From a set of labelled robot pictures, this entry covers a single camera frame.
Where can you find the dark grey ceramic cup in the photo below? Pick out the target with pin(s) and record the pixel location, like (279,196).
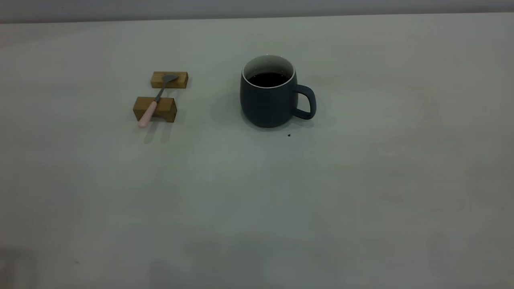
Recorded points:
(267,106)

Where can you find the dark coffee liquid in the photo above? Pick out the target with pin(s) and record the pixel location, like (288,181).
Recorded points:
(268,79)

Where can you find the arched wooden block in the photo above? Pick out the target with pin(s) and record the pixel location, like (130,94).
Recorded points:
(168,108)

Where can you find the flat rectangular wooden block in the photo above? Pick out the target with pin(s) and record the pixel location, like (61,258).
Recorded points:
(181,82)

